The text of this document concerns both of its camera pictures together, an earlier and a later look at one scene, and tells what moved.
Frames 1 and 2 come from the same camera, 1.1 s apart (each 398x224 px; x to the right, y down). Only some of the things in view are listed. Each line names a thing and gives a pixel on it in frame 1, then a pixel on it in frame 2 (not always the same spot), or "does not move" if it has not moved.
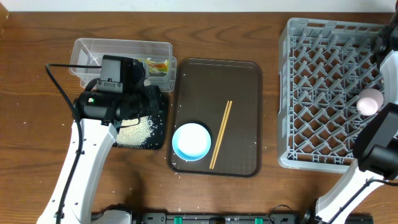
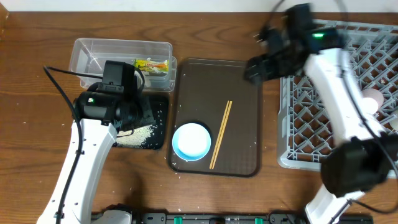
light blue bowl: x=191 y=142 does not move
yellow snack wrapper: x=157 y=66 does not move
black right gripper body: x=382 y=38 → x=278 y=67
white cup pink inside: x=369 y=101 does not move
